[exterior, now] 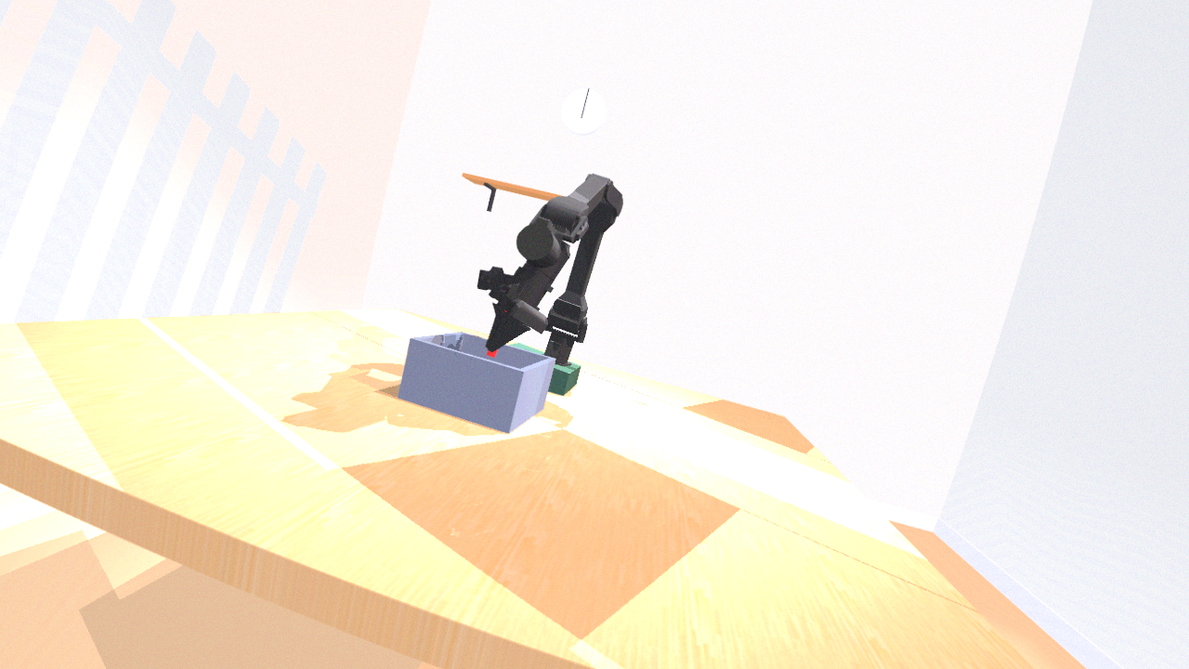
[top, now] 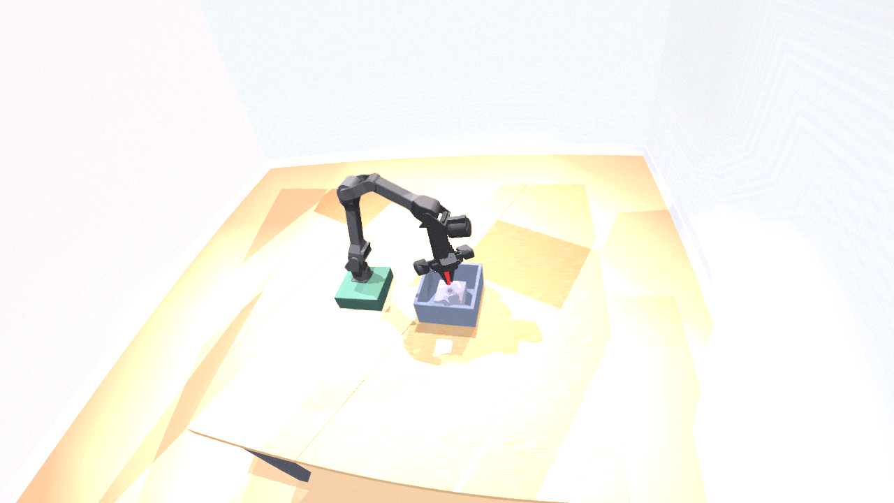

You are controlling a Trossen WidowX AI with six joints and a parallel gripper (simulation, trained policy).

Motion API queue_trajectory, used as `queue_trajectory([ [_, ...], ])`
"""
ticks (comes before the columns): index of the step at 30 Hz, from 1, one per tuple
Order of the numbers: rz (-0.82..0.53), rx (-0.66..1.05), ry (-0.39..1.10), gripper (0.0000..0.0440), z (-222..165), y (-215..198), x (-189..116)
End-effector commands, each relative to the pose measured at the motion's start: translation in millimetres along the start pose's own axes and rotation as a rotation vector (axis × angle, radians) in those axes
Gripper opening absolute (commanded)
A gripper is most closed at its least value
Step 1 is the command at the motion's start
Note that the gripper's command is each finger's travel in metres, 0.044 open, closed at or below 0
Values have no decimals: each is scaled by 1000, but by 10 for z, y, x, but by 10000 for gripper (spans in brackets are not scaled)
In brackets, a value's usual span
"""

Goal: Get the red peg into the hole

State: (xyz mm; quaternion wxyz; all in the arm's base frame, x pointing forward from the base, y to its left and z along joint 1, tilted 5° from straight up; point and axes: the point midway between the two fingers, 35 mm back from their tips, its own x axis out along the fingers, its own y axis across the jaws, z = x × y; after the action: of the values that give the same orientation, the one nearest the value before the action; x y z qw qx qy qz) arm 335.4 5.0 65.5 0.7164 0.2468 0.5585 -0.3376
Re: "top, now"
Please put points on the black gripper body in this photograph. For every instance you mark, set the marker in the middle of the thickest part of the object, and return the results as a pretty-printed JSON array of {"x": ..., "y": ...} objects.
[{"x": 422, "y": 266}]

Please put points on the white square plate with hole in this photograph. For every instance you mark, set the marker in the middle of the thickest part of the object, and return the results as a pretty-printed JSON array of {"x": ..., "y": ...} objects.
[{"x": 454, "y": 294}]

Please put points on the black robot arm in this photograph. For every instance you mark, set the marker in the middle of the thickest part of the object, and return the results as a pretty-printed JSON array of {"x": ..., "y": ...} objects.
[{"x": 423, "y": 208}]

